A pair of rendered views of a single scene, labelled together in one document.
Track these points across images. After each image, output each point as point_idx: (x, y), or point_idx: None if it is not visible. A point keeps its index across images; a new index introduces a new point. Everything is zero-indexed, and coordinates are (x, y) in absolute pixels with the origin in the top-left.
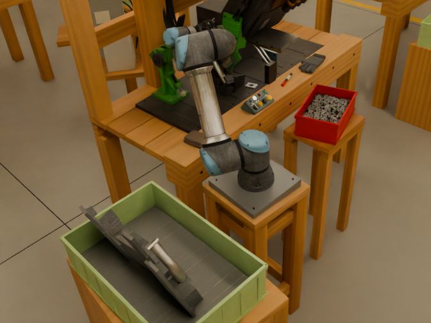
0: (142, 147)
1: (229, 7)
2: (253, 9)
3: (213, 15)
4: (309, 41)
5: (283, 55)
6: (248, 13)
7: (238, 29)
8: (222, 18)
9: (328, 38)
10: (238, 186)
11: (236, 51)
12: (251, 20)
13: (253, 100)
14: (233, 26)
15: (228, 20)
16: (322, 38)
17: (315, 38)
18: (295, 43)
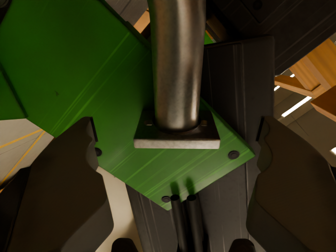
0: None
1: (244, 185)
2: (162, 247)
3: (315, 19)
4: (137, 20)
5: (111, 2)
6: (163, 226)
7: (131, 183)
8: (247, 98)
9: (138, 28)
10: None
11: (27, 119)
12: (140, 215)
13: None
14: (157, 169)
15: (199, 160)
16: (139, 24)
17: (145, 15)
18: (139, 5)
